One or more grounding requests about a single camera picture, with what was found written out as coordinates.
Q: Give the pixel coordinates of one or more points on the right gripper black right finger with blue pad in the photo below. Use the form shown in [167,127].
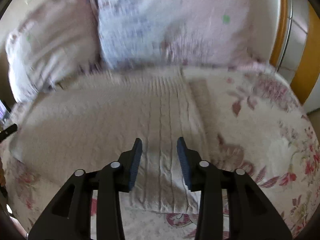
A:
[251,214]

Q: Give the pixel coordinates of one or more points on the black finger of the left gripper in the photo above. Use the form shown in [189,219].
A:
[8,131]

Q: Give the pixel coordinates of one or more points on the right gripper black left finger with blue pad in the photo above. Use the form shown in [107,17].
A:
[89,201]

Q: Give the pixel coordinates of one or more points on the beige cable-knit sweater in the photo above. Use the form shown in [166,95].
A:
[92,120]

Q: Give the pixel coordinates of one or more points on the dark monitor screen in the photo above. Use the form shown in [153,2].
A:
[5,111]

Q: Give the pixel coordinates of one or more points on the floral bed quilt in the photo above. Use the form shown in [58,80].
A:
[252,120]

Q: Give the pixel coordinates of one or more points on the left floral pink pillow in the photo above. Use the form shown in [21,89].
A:
[57,40]

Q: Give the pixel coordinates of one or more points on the floral pink pillow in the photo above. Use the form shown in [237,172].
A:
[141,33]
[57,40]

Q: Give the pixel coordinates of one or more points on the right floral pink pillow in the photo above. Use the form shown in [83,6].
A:
[141,33]

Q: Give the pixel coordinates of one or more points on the wooden headboard frame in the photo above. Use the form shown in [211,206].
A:
[295,52]

